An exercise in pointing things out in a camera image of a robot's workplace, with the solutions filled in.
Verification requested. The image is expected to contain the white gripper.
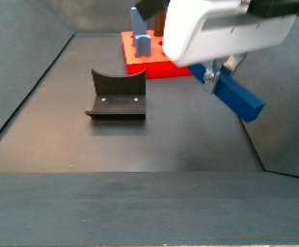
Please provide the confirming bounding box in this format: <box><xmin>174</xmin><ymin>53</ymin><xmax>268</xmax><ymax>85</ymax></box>
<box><xmin>163</xmin><ymin>0</ymin><xmax>296</xmax><ymax>94</ymax></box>

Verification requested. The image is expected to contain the black curved fixture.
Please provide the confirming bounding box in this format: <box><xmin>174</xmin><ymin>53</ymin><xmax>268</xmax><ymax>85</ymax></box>
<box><xmin>86</xmin><ymin>70</ymin><xmax>146</xmax><ymax>120</ymax></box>

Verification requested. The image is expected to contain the red peg board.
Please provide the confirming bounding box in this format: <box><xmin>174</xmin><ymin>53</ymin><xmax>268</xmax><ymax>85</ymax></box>
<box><xmin>122</xmin><ymin>30</ymin><xmax>191</xmax><ymax>79</ymax></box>

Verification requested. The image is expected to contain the light blue tall peg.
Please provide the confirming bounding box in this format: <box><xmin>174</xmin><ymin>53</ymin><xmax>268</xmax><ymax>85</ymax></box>
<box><xmin>131</xmin><ymin>7</ymin><xmax>147</xmax><ymax>37</ymax></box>

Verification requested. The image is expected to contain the brown cylinder peg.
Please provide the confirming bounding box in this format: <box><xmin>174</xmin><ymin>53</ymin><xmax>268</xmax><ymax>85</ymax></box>
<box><xmin>155</xmin><ymin>10</ymin><xmax>167</xmax><ymax>37</ymax></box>

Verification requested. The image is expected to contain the blue rectangular bar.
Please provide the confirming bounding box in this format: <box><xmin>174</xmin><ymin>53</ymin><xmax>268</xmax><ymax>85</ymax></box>
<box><xmin>187</xmin><ymin>63</ymin><xmax>268</xmax><ymax>124</ymax></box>

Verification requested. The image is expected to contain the light blue notched peg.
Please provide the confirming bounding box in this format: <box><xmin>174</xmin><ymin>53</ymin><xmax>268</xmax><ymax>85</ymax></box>
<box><xmin>134</xmin><ymin>35</ymin><xmax>151</xmax><ymax>57</ymax></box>

